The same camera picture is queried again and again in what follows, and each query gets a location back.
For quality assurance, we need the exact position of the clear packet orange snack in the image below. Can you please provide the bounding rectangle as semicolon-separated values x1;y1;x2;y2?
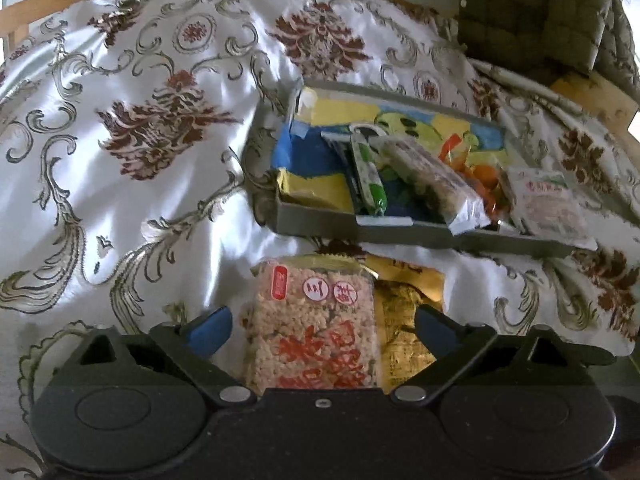
462;162;508;223
437;132;473;171

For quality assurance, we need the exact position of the shallow grey box painted inside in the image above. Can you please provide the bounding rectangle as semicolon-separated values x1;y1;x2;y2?
267;77;576;260

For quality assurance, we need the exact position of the wooden bed guard rail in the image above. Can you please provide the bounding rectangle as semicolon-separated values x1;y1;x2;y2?
0;0;121;61

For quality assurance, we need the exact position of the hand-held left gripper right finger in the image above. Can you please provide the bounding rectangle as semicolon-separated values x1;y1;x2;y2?
391;304;581;406

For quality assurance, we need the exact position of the floral satin printed blanket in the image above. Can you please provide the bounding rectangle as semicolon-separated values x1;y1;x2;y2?
0;0;640;476

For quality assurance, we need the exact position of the clear rice cracker packet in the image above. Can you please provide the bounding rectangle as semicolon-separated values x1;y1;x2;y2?
239;256;384;396

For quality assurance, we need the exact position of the green sausage stick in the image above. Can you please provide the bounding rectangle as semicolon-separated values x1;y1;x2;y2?
349;130;390;216

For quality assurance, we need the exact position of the olive quilted jacket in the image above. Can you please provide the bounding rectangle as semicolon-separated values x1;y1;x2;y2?
457;0;640;92

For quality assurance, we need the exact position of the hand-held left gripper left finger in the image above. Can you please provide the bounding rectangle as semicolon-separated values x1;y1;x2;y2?
77;306;258;407

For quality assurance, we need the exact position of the white snack packet red label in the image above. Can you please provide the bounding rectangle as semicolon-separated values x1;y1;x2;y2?
505;167;599;251

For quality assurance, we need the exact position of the clear nut bar packet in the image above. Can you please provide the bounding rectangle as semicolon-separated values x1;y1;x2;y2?
372;137;493;237

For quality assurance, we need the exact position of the yellow snack packet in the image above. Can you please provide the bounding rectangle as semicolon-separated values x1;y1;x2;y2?
367;255;446;391

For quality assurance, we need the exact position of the wooden bed side board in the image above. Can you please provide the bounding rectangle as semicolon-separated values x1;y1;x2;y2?
550;70;640;137

